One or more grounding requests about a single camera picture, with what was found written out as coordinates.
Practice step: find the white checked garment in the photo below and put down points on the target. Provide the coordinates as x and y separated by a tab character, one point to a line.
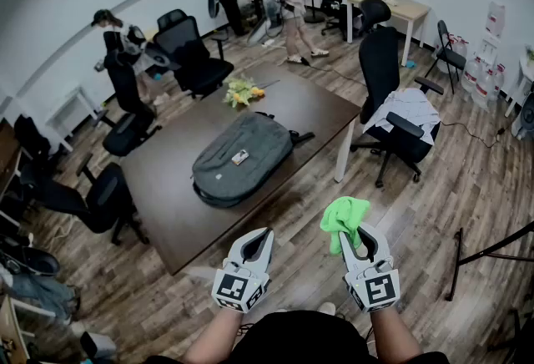
406	107

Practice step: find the small rectangular packet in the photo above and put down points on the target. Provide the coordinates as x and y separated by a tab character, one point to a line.
240	157

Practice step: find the white water dispenser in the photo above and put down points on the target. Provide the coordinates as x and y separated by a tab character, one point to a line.
495	20

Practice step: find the artificial yellow flower bouquet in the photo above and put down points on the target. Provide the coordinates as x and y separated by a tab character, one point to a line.
240	93

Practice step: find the small gray floor fan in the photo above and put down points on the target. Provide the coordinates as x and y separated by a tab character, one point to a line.
526	116

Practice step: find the green cloth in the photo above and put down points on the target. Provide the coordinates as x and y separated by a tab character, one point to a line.
342	214

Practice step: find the person's black shirt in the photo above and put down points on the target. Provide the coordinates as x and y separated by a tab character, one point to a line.
304	337

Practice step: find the light wood table white legs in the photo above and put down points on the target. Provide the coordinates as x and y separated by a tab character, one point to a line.
411	9

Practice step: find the white side table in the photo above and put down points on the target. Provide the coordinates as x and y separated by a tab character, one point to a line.
523	74

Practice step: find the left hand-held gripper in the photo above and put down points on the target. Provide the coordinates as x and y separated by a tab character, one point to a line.
233	285

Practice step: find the person's right forearm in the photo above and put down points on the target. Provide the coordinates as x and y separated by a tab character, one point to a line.
394	333

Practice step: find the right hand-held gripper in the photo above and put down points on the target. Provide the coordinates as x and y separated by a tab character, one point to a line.
377	289

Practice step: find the black folding chair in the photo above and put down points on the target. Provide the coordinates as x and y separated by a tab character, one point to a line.
452	57

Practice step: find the black metal stand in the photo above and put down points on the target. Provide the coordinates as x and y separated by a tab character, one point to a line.
456	262

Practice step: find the person's white shoe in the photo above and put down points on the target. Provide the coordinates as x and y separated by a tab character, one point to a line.
326	309

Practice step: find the large clear water jug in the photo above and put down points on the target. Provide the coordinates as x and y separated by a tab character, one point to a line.
486	87
459	47
471	76

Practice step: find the white power strip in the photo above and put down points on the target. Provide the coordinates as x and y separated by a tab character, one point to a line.
268	43

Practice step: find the gray backpack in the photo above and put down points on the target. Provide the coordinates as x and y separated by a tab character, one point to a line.
250	132

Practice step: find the person's left forearm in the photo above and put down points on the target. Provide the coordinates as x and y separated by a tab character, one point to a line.
213	337

